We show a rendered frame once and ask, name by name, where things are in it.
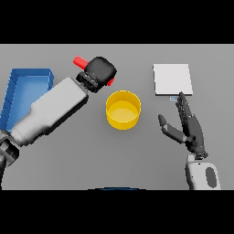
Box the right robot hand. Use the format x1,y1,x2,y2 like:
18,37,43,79
157,91,209,160

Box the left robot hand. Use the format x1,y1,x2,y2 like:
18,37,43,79
75,56,118,94

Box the yellow bowl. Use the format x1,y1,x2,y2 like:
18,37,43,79
105,90,142,131

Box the pale square measuring scale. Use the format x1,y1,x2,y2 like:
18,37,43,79
153,63,194,101

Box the blue tray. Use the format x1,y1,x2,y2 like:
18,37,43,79
0,68,55,133

